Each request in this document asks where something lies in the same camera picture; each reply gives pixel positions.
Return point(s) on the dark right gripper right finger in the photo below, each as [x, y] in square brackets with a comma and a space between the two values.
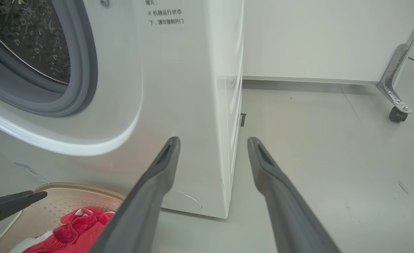
[287, 211]

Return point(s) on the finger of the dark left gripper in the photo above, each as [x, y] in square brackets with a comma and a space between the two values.
[10, 205]

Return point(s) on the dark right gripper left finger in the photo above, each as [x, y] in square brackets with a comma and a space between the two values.
[143, 211]

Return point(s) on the red and white garment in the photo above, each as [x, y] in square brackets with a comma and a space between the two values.
[77, 225]

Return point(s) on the cream perforated laundry basket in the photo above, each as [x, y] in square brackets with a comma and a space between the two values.
[56, 202]

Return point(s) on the white front-load washing machine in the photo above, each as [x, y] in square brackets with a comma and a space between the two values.
[178, 105]

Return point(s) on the blue energy label sticker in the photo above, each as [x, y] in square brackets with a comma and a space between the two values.
[31, 173]

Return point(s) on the black caster wheel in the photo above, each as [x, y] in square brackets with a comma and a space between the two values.
[398, 115]

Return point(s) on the white partition panel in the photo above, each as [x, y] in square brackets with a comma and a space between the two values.
[326, 38]

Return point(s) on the printed text warning sticker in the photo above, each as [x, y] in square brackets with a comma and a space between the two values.
[164, 15]

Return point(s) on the metal partition leg bracket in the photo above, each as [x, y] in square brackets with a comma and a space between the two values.
[393, 80]

